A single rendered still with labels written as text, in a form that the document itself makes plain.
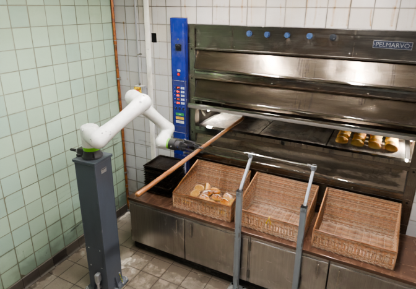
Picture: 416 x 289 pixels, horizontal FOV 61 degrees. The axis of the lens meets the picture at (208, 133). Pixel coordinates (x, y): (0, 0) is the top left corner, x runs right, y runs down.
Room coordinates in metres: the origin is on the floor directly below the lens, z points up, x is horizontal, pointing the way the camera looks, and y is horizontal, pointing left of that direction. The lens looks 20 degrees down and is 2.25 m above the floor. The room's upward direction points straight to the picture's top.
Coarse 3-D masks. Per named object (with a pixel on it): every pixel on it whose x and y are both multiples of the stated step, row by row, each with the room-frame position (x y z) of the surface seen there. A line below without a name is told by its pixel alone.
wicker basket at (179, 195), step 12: (192, 168) 3.02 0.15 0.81; (204, 168) 3.08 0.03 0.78; (216, 168) 3.03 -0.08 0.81; (228, 168) 2.98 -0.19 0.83; (240, 168) 2.94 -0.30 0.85; (192, 180) 3.03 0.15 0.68; (204, 180) 3.05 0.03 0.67; (216, 180) 3.00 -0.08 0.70; (228, 180) 2.95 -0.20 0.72; (240, 180) 2.91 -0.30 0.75; (180, 192) 2.82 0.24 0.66; (228, 192) 2.91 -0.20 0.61; (180, 204) 2.68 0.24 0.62; (192, 204) 2.74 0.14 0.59; (204, 204) 2.58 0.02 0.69; (216, 204) 2.53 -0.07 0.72; (216, 216) 2.53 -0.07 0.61; (228, 216) 2.56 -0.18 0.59
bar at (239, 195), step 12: (252, 156) 2.52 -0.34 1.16; (264, 156) 2.49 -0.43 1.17; (312, 168) 2.31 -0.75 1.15; (312, 180) 2.26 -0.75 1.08; (240, 192) 2.32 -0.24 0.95; (240, 204) 2.32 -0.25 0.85; (240, 216) 2.33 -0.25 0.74; (300, 216) 2.12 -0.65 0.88; (240, 228) 2.34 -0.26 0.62; (300, 228) 2.12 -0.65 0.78; (240, 240) 2.35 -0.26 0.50; (300, 240) 2.11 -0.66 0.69; (300, 252) 2.11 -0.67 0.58; (300, 264) 2.13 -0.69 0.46; (228, 288) 2.37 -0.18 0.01; (240, 288) 2.37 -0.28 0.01
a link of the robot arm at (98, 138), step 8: (136, 96) 2.48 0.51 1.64; (144, 96) 2.46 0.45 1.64; (136, 104) 2.41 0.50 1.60; (144, 104) 2.42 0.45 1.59; (120, 112) 2.38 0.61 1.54; (128, 112) 2.37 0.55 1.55; (136, 112) 2.39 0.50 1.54; (112, 120) 2.33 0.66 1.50; (120, 120) 2.33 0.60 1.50; (128, 120) 2.36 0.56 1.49; (96, 128) 2.31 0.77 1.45; (104, 128) 2.27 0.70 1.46; (112, 128) 2.28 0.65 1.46; (120, 128) 2.32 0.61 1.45; (88, 136) 2.25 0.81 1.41; (96, 136) 2.22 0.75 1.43; (104, 136) 2.24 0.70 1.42; (112, 136) 2.28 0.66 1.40; (96, 144) 2.20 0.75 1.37; (104, 144) 2.23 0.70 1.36
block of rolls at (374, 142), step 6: (342, 132) 2.86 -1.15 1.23; (348, 132) 2.89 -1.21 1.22; (336, 138) 2.77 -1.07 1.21; (342, 138) 2.74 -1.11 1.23; (348, 138) 2.81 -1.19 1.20; (354, 138) 2.78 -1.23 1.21; (360, 138) 2.76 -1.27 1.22; (372, 138) 2.74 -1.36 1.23; (378, 138) 2.77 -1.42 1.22; (390, 138) 2.75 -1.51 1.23; (354, 144) 2.68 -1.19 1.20; (360, 144) 2.66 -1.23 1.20; (372, 144) 2.63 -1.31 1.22; (378, 144) 2.62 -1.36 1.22; (390, 144) 2.60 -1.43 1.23; (396, 144) 2.64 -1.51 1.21; (390, 150) 2.57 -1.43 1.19; (396, 150) 2.56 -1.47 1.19
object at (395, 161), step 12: (216, 132) 3.08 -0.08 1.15; (228, 132) 3.03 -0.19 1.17; (240, 132) 2.99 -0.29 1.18; (288, 144) 2.78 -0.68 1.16; (300, 144) 2.73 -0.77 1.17; (312, 144) 2.72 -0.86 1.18; (348, 156) 2.56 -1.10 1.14; (360, 156) 2.52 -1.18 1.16; (372, 156) 2.48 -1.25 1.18; (384, 156) 2.48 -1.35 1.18
